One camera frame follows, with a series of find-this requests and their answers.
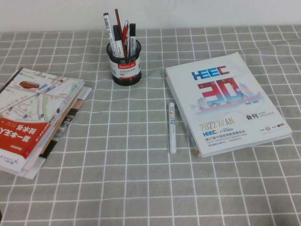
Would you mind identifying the white paint pen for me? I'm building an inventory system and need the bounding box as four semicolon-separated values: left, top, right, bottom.
167;102;177;155

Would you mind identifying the black mesh pen holder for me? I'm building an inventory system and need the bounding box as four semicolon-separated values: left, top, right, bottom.
106;39;143;86

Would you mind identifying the black marker pen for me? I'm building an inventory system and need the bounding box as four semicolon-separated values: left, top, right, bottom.
128;23;137;56

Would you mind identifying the red pen with silver clip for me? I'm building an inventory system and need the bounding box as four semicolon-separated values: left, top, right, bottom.
121;20;130;57

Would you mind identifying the white HEEC show catalogue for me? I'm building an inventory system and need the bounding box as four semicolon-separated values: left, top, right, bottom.
165;51;293;158

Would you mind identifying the white marker with black cap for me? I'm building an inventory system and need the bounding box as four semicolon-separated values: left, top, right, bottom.
112;24;126;58

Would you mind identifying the white marker with black tip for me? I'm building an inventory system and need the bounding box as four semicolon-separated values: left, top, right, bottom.
103;12;114;57

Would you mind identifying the magazine with brown edge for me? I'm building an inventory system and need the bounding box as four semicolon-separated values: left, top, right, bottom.
39;86;91;158

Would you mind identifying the stack of map brochures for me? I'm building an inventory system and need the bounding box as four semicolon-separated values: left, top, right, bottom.
0;67;85;161

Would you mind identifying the white booklet with black logo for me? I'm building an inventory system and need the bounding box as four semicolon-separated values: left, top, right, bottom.
0;150;36;177

